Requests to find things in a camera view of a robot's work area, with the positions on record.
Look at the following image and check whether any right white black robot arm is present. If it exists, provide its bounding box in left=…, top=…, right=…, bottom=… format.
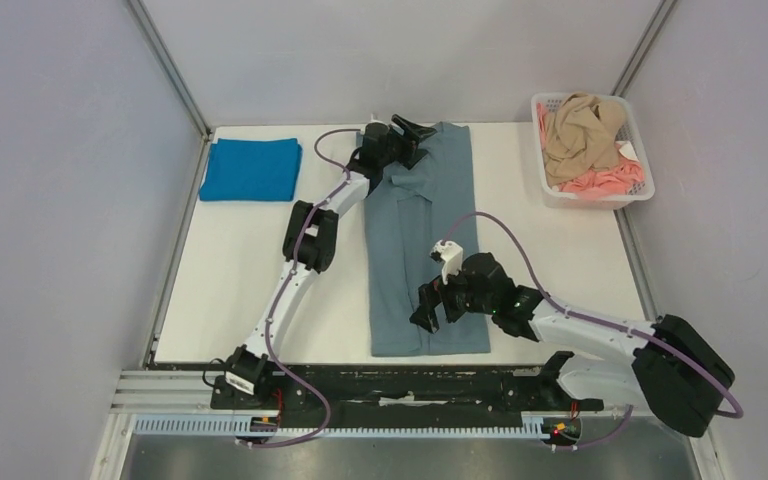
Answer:
left=409, top=253, right=741, bottom=437

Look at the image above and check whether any right aluminium corner post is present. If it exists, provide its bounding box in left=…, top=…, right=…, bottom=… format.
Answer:
left=611, top=0, right=680, bottom=97

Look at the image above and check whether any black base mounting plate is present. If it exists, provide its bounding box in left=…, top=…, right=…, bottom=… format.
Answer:
left=202, top=364, right=604, bottom=413

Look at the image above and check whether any pink t-shirt in basket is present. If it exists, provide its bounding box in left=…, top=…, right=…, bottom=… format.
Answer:
left=537, top=103, right=645, bottom=200

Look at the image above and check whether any left aluminium corner post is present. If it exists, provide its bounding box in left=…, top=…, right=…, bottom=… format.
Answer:
left=124, top=0, right=212, bottom=139

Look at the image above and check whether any beige t-shirt in basket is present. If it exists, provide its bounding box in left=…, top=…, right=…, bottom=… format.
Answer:
left=542, top=92, right=627, bottom=187

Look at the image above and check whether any folded bright blue t-shirt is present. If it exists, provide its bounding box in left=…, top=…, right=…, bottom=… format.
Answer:
left=199, top=138, right=303, bottom=202

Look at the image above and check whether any white plastic laundry basket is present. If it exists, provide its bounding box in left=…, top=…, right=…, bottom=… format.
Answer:
left=531, top=92, right=655, bottom=210

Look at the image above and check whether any grey-blue t-shirt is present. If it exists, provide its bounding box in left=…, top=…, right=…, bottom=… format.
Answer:
left=363, top=122, right=491, bottom=357

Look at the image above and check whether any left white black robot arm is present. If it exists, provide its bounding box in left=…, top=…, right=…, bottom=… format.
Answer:
left=223, top=114, right=437, bottom=408

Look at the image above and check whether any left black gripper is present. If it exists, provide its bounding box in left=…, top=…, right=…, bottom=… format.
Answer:
left=378, top=115, right=434, bottom=170

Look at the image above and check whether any white slotted cable duct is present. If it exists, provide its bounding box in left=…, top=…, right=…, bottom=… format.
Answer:
left=132, top=414, right=563, bottom=441

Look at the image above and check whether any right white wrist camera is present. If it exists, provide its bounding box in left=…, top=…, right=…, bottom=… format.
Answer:
left=430, top=240, right=464, bottom=285

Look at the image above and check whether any aluminium corner post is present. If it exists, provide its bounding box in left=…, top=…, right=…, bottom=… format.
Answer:
left=124, top=0, right=212, bottom=139
left=611, top=0, right=680, bottom=97

